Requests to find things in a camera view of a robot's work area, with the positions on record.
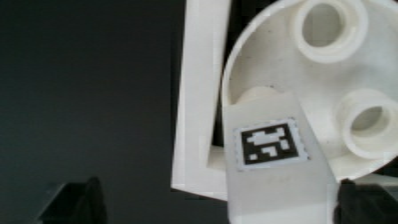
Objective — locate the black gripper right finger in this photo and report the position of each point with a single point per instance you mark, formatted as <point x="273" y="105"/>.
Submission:
<point x="366" y="204"/>

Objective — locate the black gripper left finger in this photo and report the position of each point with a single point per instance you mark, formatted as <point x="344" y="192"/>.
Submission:
<point x="76" y="206"/>

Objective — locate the white stool leg with tag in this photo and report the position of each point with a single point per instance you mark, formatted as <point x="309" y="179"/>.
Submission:
<point x="280" y="183"/>

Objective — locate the white round stool seat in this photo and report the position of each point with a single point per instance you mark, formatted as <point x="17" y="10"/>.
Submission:
<point x="318" y="50"/>

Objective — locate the white right fence rail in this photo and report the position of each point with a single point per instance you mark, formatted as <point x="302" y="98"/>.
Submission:
<point x="197" y="161"/>

